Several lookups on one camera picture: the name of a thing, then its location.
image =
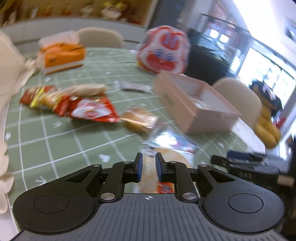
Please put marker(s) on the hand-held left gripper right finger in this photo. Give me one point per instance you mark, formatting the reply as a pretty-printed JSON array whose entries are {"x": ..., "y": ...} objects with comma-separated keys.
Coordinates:
[{"x": 159, "y": 168}]

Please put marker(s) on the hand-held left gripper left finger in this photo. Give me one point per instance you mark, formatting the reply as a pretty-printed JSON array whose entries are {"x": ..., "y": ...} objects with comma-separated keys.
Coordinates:
[{"x": 138, "y": 166}]

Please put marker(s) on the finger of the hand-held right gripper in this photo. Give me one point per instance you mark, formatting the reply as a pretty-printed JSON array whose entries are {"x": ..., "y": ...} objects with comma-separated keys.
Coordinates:
[
  {"x": 222, "y": 160},
  {"x": 245, "y": 155}
]

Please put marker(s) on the clear blue red print packet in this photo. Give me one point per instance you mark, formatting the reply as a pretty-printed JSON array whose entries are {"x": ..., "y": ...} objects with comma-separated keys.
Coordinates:
[{"x": 171, "y": 141}]

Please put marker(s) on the clear bread packet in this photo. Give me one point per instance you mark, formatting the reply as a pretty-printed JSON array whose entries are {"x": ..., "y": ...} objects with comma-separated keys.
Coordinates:
[{"x": 138, "y": 120}]

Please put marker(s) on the pink cardboard box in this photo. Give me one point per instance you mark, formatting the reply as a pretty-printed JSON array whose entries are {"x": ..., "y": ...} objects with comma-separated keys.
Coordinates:
[{"x": 185, "y": 109}]

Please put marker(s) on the red silver snack packet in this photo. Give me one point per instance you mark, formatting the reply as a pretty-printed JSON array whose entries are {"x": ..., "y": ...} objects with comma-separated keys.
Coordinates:
[{"x": 92, "y": 111}]

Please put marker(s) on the silver sachet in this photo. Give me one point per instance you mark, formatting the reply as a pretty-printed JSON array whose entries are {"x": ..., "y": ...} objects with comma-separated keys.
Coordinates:
[{"x": 134, "y": 87}]

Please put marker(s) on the beige bread packet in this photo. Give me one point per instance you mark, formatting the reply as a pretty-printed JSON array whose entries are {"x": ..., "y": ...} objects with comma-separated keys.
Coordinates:
[{"x": 87, "y": 90}]

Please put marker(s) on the red and gold snack packet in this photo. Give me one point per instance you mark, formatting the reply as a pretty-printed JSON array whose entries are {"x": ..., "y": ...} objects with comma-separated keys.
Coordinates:
[{"x": 39, "y": 97}]

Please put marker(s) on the white paper sheet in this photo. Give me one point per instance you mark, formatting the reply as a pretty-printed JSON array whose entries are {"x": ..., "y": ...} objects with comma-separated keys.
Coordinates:
[{"x": 247, "y": 134}]

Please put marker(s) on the yellow plush toy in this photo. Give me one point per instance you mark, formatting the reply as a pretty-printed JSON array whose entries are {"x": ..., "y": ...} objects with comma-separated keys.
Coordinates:
[{"x": 268, "y": 132}]

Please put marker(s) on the beige chair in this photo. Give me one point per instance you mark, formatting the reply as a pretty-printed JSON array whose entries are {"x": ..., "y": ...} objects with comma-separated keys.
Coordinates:
[
  {"x": 242, "y": 97},
  {"x": 99, "y": 38}
]

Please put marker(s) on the dark blue cloth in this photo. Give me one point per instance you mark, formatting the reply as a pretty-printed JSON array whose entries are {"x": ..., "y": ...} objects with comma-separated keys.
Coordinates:
[{"x": 266, "y": 95}]

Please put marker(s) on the green checked tablecloth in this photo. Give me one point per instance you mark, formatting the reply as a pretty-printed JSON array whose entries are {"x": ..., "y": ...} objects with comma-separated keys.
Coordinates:
[{"x": 69, "y": 143}]

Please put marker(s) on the rabbit-shaped red white bag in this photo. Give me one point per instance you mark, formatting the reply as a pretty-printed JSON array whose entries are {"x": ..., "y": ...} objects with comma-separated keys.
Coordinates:
[{"x": 161, "y": 53}]

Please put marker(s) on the orange tissue pack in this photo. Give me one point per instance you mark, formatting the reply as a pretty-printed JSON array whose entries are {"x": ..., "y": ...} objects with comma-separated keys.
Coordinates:
[{"x": 62, "y": 55}]

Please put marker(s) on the cream tote bag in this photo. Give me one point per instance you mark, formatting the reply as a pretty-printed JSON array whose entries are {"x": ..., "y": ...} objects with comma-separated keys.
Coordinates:
[{"x": 9, "y": 69}]

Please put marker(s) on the wooden shelf cabinet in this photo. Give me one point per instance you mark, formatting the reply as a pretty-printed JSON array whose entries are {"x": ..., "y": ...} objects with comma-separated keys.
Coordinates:
[{"x": 46, "y": 27}]

